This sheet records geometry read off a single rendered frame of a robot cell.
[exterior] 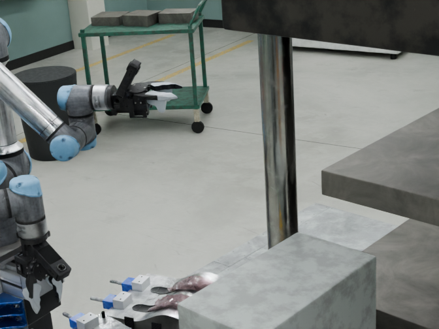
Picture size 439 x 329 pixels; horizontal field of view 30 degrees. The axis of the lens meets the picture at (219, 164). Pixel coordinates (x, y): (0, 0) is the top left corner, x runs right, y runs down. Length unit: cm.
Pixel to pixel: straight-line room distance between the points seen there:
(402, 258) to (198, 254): 292
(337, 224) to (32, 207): 129
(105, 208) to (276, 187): 382
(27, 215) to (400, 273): 94
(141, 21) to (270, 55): 507
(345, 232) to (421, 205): 154
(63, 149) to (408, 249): 103
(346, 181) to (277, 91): 20
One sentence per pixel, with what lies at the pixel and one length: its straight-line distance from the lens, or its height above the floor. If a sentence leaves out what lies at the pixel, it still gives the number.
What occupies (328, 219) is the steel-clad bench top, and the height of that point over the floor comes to 80.
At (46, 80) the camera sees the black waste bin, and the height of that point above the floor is 62.
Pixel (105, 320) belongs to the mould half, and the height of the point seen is 89.
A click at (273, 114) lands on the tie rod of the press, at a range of 146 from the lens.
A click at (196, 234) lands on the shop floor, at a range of 481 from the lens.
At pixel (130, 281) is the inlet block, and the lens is 257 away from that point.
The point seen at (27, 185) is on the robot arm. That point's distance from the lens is 206.
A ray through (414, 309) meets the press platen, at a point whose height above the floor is 129.
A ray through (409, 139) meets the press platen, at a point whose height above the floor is 154.
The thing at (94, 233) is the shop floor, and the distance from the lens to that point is 496.
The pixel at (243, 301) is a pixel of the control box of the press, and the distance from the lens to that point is 123.
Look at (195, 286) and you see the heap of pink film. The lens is 242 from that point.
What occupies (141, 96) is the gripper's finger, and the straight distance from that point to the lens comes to 234.
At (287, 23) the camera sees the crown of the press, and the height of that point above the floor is 183.
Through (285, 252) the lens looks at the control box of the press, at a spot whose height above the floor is 147.
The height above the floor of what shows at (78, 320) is 92.
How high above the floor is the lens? 210
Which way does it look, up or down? 21 degrees down
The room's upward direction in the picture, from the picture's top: 4 degrees counter-clockwise
